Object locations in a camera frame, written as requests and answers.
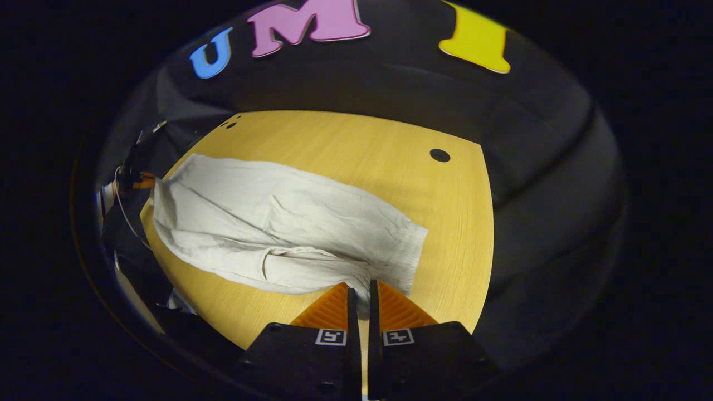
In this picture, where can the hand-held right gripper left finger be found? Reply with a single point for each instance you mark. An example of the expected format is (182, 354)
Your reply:
(352, 345)

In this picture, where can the black backdrop cloth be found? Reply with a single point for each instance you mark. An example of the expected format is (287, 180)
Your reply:
(529, 167)

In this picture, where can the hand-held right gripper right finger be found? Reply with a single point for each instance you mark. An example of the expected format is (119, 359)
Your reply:
(374, 345)

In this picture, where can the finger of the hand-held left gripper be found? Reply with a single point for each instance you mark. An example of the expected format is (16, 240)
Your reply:
(145, 180)

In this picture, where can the white jeans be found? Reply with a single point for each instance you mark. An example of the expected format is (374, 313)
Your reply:
(267, 211)

